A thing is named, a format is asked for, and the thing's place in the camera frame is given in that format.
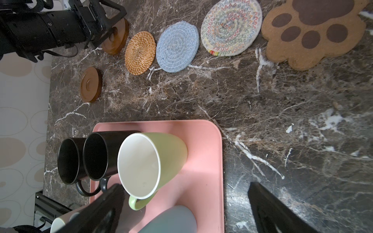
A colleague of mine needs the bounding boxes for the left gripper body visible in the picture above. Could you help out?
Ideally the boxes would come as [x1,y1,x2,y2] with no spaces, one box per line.
[68,1,127,49]

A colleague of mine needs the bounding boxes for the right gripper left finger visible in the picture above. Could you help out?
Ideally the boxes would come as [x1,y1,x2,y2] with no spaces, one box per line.
[58,184,125,233]

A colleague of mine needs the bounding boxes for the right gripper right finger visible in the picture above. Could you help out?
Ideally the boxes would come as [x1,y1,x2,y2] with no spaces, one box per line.
[248,182,317,233]

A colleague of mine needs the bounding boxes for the brown wooden coaster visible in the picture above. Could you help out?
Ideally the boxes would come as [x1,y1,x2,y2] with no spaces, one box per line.
[101,18,129,55]
[80,67,103,103]

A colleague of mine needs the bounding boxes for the woven rattan coaster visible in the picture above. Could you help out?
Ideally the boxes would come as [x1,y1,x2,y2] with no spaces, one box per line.
[125,31,156,75]

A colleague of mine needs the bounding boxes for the blue woven coaster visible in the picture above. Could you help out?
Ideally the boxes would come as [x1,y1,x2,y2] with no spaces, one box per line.
[156,21,199,73]

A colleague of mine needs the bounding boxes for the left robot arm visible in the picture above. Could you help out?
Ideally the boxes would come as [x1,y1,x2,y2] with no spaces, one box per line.
[1,0,127,63]

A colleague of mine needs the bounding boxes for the multicolour woven coaster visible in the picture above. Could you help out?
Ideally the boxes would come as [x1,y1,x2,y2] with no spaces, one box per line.
[201,0,263,56]

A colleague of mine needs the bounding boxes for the cork paw coaster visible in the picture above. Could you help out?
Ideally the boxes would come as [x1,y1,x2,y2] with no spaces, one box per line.
[261,1,369,70]

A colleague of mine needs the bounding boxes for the black mug left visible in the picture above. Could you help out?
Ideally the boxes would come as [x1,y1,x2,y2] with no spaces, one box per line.
[57,137,101,197]

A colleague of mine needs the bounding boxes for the black mug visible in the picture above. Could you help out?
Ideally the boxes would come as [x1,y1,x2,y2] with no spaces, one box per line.
[57,137,101,197]
[83,131,137,192]

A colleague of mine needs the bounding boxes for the black mug right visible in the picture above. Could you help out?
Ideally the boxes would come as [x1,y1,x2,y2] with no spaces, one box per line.
[83,131,137,192]

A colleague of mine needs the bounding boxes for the green mug white inside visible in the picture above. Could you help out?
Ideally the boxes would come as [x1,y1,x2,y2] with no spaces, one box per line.
[117,133,188,211]

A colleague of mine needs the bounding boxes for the grey mug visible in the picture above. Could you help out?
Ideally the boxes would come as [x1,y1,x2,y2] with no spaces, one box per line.
[139,205,197,233]

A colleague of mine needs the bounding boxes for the pink plastic tray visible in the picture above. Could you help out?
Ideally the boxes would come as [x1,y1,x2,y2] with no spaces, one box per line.
[93,119,224,233]

